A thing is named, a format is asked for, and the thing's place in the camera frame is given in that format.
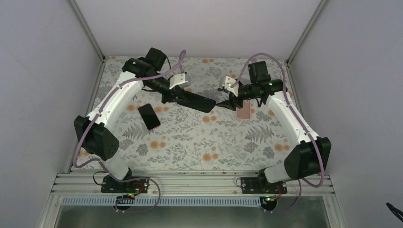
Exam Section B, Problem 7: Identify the pink phone case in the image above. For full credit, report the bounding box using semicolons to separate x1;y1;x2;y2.
236;100;251;120

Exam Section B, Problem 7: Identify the black phone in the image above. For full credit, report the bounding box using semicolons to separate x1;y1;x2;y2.
175;91;216;113

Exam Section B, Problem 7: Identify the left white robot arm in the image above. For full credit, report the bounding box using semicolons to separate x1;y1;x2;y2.
73;48;186;192

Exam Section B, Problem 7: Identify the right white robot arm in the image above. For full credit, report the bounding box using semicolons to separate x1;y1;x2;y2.
217;61;331;193

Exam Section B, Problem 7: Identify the floral table mat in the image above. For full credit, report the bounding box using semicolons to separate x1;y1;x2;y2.
75;56;305;172

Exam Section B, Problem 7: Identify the black object at edge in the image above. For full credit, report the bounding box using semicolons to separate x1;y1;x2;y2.
386;202;403;222

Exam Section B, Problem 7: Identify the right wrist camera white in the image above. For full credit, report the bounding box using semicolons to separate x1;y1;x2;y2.
219;76;240;96

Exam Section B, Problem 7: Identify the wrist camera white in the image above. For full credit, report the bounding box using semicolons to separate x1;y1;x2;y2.
168;73;191;89
219;76;240;96

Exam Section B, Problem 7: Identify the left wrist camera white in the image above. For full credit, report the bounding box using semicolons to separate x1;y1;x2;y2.
168;73;191;89

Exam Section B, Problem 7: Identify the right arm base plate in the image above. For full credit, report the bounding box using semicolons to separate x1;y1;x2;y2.
240;177;288;194

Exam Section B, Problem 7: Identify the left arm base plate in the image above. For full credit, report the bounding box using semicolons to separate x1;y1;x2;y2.
100;176;149;194

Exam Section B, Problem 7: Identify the aluminium mounting rail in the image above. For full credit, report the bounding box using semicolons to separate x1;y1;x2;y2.
50;171;335;197

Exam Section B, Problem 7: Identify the slotted cable duct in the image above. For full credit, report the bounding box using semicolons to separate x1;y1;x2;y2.
61;196;262;207

